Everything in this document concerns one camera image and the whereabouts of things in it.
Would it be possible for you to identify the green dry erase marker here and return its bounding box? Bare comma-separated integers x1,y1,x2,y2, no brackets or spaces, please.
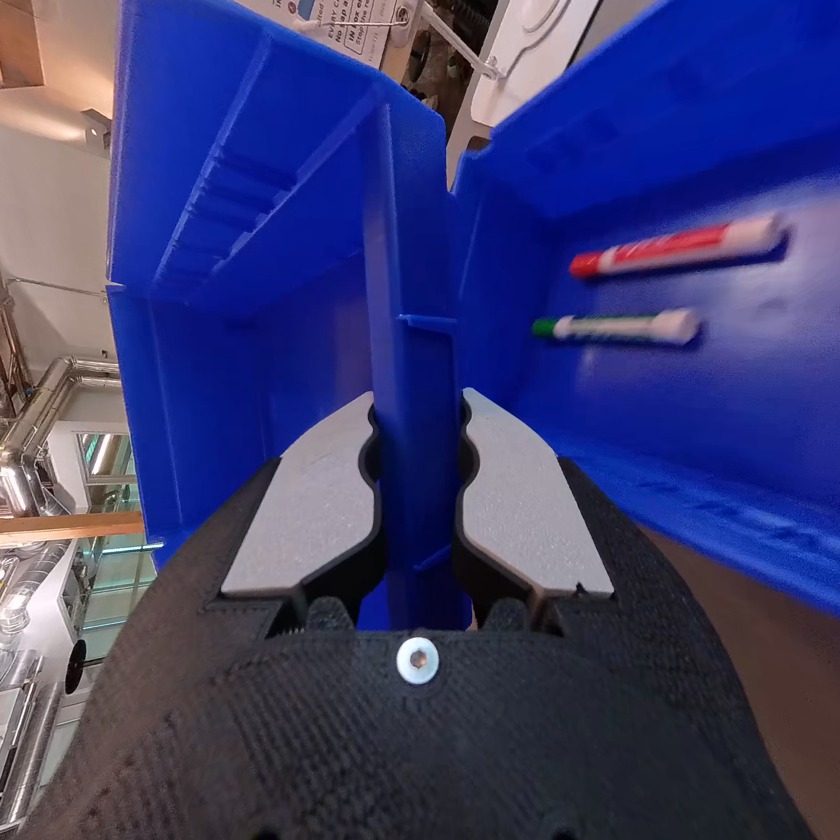
554,308,700,347

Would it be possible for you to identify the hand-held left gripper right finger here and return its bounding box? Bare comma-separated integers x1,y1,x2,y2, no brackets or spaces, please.
453,387,616,602

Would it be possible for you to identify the black floor lamp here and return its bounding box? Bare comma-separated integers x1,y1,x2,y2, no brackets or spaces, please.
64,638,111,697

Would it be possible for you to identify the red dry erase marker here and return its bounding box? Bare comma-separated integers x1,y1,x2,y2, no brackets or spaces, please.
596,213,783,275

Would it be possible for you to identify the blue plastic bin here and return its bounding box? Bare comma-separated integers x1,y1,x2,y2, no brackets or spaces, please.
449,0,840,618
105,0,460,634

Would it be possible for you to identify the silver air duct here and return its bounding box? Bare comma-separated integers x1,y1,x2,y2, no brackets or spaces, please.
0,354,126,519

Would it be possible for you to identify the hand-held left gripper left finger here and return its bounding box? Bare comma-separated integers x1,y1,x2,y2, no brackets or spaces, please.
221,392,386,601

